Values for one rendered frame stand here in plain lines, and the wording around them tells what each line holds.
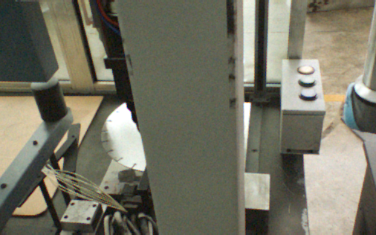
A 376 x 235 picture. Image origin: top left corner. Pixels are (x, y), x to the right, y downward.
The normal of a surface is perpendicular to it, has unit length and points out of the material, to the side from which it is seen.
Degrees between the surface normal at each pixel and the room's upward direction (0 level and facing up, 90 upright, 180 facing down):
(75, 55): 90
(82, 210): 0
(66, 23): 90
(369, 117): 98
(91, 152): 0
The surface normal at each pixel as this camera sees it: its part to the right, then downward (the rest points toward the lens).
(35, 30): 0.98, 0.04
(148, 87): -0.18, 0.59
